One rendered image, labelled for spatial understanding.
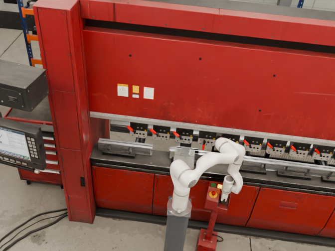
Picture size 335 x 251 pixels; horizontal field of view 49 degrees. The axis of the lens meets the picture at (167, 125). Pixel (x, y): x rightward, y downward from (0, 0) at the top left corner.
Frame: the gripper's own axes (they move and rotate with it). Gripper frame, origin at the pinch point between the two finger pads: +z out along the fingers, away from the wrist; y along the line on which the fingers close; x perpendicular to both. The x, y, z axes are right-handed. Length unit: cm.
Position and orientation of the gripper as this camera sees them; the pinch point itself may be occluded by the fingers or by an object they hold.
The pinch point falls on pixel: (223, 200)
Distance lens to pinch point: 330.0
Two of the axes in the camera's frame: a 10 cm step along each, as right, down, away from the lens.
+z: -0.5, 7.1, 7.0
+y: -2.4, 6.7, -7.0
